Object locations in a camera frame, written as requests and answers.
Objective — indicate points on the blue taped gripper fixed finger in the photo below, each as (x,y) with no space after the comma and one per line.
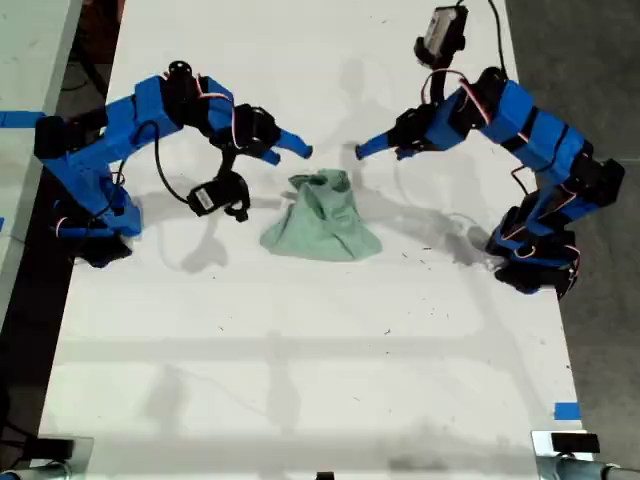
(295,142)
(375,145)

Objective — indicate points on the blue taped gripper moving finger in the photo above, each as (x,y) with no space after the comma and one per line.
(270,157)
(407,151)

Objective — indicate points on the pale green T-shirt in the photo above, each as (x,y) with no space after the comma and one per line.
(325,225)

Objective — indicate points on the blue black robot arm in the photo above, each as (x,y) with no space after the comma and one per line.
(100,145)
(540,140)

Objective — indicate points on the long blue tape strip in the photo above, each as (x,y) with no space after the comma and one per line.
(20,119)

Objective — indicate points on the pale side table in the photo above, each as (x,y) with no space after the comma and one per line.
(30,50)

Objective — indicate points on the square blue tape piece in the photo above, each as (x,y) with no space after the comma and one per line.
(567,411)

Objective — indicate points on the small black box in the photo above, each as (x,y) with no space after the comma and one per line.
(55,448)
(575,443)

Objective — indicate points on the black camera stalk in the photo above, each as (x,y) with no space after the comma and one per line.
(226,160)
(440,85)

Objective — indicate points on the black camera box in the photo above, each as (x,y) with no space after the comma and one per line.
(442,35)
(215,197)

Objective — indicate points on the metal corner bracket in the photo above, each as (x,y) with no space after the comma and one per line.
(542,457)

